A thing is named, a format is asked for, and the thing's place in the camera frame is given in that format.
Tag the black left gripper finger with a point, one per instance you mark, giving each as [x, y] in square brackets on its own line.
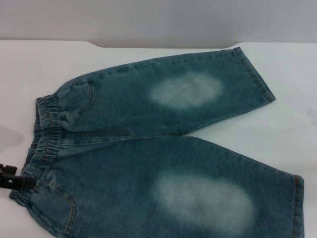
[19, 183]
[8, 169]

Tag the blue denim shorts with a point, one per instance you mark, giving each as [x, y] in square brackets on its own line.
[123, 111]

